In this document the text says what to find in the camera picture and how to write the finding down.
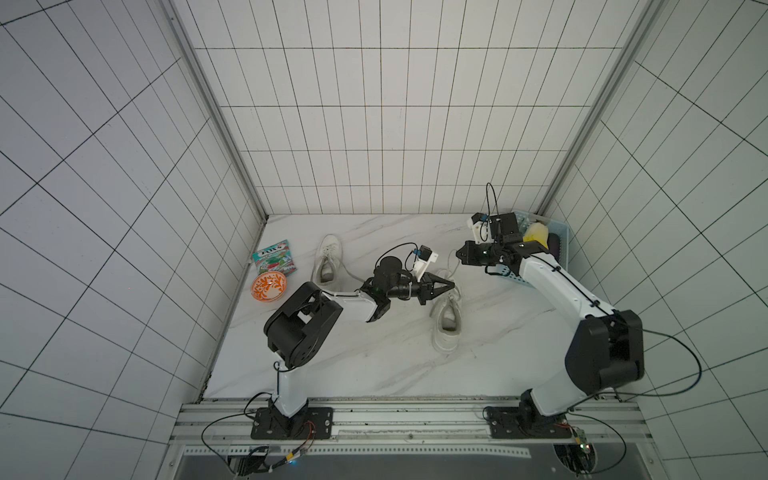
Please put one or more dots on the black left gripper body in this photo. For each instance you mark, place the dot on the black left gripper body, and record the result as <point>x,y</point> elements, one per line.
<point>410,290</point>

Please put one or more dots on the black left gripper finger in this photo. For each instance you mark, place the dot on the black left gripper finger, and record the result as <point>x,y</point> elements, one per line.
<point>434,284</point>
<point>430,293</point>

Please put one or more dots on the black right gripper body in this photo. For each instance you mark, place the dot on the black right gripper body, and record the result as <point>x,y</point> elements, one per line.
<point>477,253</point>

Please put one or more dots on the white sneaker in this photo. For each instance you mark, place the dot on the white sneaker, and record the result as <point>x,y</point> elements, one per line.
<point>447,320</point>
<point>327,263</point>

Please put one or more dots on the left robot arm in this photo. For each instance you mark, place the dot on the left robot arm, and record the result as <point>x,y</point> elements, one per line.
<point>296,331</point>

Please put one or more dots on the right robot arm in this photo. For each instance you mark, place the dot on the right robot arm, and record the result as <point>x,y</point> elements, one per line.
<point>606,350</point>

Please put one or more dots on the light blue plastic basket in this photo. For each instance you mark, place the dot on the light blue plastic basket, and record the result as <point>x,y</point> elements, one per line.
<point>559,234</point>

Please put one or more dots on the purple eggplant toy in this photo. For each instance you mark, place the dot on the purple eggplant toy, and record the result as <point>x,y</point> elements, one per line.
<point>554,246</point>

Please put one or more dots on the green snack packet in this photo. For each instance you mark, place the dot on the green snack packet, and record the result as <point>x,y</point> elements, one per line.
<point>274,258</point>

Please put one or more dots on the orange patterned bowl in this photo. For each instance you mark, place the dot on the orange patterned bowl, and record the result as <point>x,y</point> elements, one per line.
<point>269,286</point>

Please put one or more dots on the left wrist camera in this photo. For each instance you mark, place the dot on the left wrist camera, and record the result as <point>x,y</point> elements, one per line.
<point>424,257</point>

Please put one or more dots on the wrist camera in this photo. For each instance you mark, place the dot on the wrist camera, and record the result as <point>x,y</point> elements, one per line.
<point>424,257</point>
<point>479,226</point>

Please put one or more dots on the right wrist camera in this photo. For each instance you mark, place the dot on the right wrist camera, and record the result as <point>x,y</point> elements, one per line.
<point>479,226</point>

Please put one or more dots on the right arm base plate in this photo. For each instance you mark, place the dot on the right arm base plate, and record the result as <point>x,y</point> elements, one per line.
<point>515,423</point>

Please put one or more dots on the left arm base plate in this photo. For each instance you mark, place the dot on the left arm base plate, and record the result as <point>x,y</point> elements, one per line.
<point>309,422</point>

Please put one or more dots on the aluminium mounting rail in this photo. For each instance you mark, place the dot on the aluminium mounting rail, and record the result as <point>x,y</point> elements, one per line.
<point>361,426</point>

